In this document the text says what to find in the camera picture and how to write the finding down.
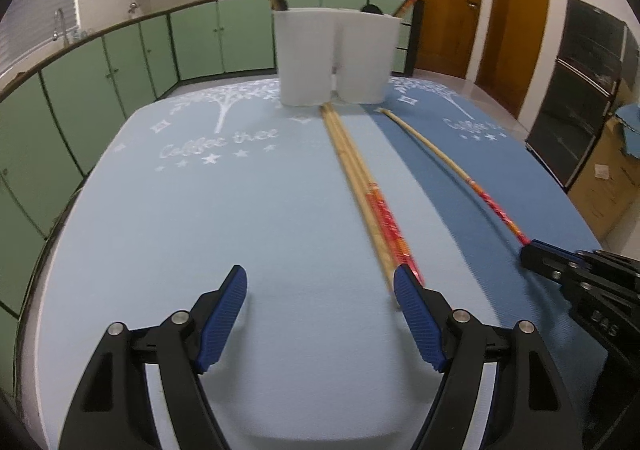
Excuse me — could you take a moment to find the dark blue place mat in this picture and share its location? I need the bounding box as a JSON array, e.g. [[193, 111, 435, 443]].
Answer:
[[361, 75, 609, 450]]

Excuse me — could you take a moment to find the curved bamboo chopstick red end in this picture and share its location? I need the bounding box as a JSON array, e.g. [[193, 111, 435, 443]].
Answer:
[[376, 107, 530, 245]]

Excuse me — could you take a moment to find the chrome sink faucet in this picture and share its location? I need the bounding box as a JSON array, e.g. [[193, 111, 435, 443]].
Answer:
[[52, 8, 70, 47]]

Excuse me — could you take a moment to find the light blue place mat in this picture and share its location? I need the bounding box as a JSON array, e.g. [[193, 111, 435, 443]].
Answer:
[[19, 76, 501, 450]]

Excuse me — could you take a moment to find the blue cloth on box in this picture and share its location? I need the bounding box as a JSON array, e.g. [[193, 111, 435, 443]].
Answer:
[[615, 104, 640, 159]]

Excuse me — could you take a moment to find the black ladle in holder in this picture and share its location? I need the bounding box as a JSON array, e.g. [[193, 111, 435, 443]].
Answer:
[[360, 4, 383, 15]]

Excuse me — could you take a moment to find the cardboard box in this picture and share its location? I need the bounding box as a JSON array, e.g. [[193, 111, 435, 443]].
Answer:
[[566, 80, 640, 241]]

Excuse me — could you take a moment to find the black oven cabinet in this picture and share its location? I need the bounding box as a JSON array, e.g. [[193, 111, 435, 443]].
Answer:
[[526, 0, 639, 190]]

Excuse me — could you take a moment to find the window blind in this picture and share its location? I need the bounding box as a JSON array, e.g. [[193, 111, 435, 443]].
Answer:
[[1, 0, 77, 73]]

